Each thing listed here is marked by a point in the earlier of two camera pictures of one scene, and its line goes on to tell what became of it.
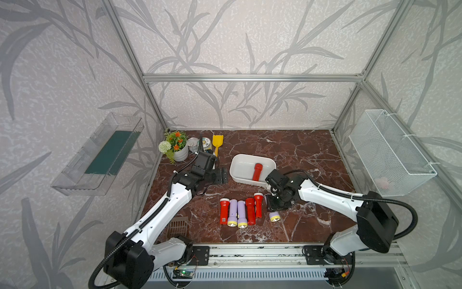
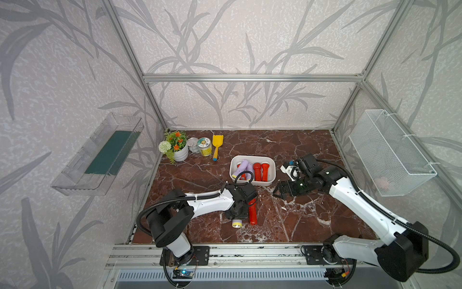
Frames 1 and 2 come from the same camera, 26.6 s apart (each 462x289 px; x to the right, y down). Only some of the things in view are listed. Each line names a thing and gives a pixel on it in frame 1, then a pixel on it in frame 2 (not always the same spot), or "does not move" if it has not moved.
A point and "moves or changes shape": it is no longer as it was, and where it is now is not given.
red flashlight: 257,172 does not move
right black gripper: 270,206 → 288,189
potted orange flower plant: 175,146 does not move
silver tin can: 193,144 does not move
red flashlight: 224,203 moves or changes shape
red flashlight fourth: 251,211 does not move
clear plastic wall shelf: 94,167 does not move
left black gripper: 219,179 → 246,211
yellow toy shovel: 217,141 does not move
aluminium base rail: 295,254 does not move
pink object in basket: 382,182 does not move
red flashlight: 258,202 → 265,167
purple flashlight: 274,216 → 249,168
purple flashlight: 232,219 moves or changes shape
